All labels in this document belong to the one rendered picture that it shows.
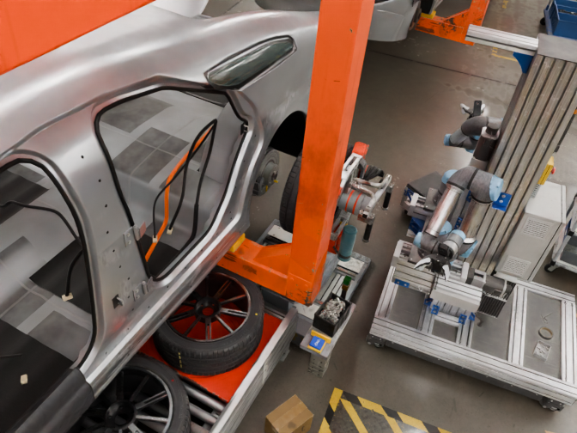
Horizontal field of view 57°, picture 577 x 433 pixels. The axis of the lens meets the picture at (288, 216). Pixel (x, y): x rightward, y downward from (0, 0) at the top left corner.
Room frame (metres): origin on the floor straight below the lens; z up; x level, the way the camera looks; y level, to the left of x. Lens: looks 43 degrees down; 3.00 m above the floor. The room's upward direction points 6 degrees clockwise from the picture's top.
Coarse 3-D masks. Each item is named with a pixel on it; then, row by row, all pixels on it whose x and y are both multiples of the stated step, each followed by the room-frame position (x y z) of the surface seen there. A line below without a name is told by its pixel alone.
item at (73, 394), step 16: (64, 384) 1.05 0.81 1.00; (80, 384) 1.08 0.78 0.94; (48, 400) 0.97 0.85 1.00; (64, 400) 1.01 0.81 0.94; (80, 400) 1.04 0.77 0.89; (32, 416) 0.90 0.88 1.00; (48, 416) 0.93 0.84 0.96; (64, 416) 0.96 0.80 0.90; (80, 416) 1.02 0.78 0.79; (16, 432) 0.84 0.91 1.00; (32, 432) 0.86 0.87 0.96; (48, 432) 0.89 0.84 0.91; (64, 432) 0.94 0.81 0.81
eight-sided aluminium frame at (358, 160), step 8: (352, 160) 2.63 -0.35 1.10; (360, 160) 2.61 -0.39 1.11; (344, 168) 2.51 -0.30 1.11; (352, 168) 2.51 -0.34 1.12; (360, 168) 2.76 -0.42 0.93; (344, 176) 2.44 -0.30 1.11; (360, 176) 2.76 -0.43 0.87; (344, 184) 2.42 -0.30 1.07; (360, 184) 2.76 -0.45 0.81; (344, 216) 2.64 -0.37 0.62; (336, 224) 2.55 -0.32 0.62; (344, 224) 2.59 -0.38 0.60; (336, 232) 2.48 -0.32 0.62
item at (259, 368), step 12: (288, 312) 1.98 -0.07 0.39; (288, 324) 1.90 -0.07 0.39; (276, 336) 1.80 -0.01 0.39; (264, 348) 1.71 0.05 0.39; (276, 348) 1.76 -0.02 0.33; (264, 360) 1.64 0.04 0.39; (252, 372) 1.55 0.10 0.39; (264, 372) 1.62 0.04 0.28; (240, 384) 1.47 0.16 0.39; (252, 384) 1.51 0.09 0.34; (240, 396) 1.41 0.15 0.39; (228, 408) 1.33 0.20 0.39; (240, 408) 1.39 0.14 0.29; (216, 420) 1.26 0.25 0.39; (228, 420) 1.28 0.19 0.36; (216, 432) 1.20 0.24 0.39
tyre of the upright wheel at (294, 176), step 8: (352, 144) 2.76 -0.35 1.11; (296, 160) 2.51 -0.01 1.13; (296, 168) 2.46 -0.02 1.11; (288, 176) 2.44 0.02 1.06; (296, 176) 2.43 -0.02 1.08; (288, 184) 2.41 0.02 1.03; (296, 184) 2.40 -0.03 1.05; (288, 192) 2.38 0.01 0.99; (296, 192) 2.37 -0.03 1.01; (288, 200) 2.36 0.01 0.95; (280, 208) 2.37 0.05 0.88; (288, 208) 2.34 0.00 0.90; (280, 216) 2.36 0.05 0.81; (288, 216) 2.34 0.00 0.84; (336, 216) 2.66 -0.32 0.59; (288, 224) 2.34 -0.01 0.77; (288, 232) 2.42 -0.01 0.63
